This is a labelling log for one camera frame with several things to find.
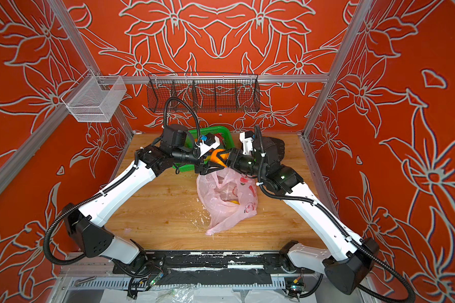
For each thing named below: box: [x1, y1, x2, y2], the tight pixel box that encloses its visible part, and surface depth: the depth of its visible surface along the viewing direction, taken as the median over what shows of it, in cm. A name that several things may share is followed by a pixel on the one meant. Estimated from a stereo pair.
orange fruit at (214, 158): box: [209, 148, 230, 168], surface depth 65 cm
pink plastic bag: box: [196, 167, 258, 237], surface depth 83 cm
